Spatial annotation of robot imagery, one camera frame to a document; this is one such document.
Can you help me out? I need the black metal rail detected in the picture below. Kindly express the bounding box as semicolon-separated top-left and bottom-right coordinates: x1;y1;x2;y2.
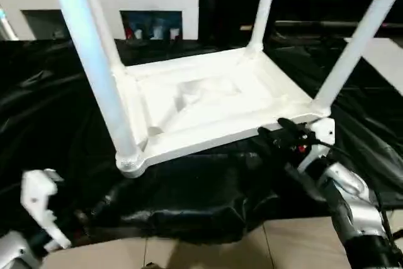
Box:
273;20;403;31

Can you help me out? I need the light blue plastic pole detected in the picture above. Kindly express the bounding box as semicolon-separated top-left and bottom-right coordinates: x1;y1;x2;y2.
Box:
0;7;17;42

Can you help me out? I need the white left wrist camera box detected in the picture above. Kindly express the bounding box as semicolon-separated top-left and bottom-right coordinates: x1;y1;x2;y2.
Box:
20;168;74;251

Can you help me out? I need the white plastic table leg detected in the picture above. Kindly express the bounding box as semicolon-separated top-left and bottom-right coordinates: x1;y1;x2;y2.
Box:
79;0;126;78
247;0;281;56
47;0;145;166
311;0;403;113

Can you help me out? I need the white flat board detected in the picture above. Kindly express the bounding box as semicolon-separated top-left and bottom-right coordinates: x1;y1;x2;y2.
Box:
368;37;403;78

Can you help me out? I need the black mat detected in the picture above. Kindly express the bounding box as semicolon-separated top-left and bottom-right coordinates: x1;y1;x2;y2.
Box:
0;33;403;246

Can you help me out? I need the white plastic table top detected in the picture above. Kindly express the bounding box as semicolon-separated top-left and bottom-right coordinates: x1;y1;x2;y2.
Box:
113;45;335;179

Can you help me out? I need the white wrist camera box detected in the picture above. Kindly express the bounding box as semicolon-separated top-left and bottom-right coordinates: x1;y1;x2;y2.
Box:
20;168;74;251
296;117;337;173

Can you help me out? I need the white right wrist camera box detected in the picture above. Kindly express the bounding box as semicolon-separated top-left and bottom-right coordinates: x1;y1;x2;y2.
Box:
296;117;337;173

